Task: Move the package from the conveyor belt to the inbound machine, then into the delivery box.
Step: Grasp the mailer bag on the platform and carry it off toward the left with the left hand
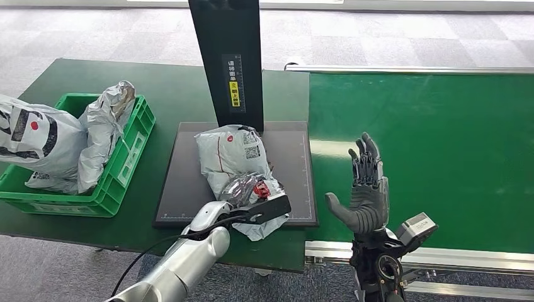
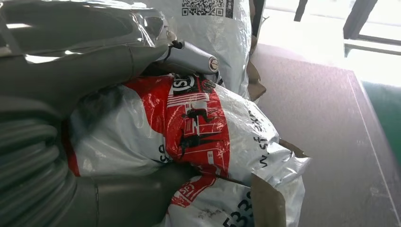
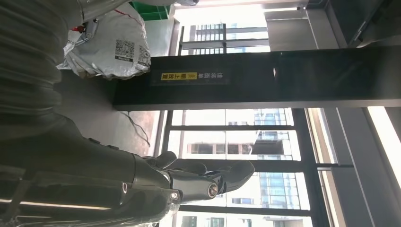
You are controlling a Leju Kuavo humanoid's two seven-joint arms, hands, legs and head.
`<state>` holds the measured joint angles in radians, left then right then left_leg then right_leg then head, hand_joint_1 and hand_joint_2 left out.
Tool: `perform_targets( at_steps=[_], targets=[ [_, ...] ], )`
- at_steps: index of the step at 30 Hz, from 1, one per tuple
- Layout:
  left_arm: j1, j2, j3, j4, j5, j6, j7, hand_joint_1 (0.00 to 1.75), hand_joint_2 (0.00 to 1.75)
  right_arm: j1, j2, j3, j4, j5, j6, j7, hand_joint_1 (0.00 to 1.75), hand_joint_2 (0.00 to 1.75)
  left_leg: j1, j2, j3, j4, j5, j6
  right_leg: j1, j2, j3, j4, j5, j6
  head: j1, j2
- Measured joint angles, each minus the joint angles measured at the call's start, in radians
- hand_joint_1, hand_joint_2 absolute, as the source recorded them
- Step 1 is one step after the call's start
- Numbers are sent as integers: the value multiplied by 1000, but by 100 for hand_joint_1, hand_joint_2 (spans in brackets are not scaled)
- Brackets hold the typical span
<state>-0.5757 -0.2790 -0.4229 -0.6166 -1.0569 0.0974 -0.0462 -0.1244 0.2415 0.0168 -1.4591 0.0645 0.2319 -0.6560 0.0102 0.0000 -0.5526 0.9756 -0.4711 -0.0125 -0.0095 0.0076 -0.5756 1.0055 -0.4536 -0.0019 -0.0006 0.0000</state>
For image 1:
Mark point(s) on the green conveyor belt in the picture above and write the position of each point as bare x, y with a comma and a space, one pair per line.
459, 158

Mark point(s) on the green plastic crate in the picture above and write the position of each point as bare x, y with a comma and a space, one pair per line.
125, 162

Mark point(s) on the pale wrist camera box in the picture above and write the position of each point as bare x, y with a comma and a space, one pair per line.
417, 229
267, 208

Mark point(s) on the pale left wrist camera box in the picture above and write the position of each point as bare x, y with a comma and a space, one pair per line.
267, 208

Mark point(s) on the crumpled silver package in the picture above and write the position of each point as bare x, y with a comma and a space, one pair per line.
104, 129

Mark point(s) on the white package with red stripe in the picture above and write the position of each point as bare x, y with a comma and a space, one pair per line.
231, 154

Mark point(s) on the wide aluminium conveyor frame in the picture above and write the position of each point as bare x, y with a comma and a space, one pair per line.
479, 262

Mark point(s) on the dark green table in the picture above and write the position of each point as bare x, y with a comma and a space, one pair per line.
175, 91

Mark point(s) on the thin aluminium conveyor rail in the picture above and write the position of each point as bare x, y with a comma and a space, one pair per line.
417, 68

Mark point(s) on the white package with black print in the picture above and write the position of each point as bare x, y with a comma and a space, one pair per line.
39, 137

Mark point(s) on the black yellow label sticker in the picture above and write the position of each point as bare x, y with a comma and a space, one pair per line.
235, 85

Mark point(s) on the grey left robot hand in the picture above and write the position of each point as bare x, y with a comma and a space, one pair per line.
240, 189

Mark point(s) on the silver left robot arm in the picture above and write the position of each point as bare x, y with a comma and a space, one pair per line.
187, 258

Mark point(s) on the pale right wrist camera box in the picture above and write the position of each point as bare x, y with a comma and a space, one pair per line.
417, 229

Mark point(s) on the black inbound scanner machine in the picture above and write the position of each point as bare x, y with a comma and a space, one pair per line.
233, 62

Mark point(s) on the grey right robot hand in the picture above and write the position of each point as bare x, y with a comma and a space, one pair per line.
369, 204

